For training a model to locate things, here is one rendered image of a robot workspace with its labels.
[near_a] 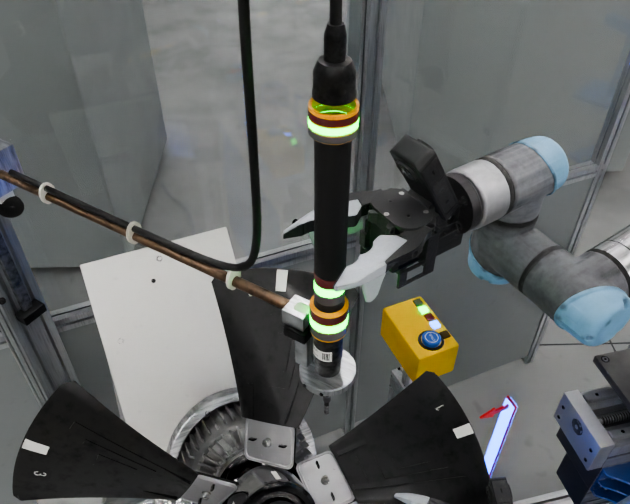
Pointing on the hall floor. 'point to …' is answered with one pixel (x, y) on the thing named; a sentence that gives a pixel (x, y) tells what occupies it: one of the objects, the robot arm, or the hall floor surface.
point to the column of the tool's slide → (58, 361)
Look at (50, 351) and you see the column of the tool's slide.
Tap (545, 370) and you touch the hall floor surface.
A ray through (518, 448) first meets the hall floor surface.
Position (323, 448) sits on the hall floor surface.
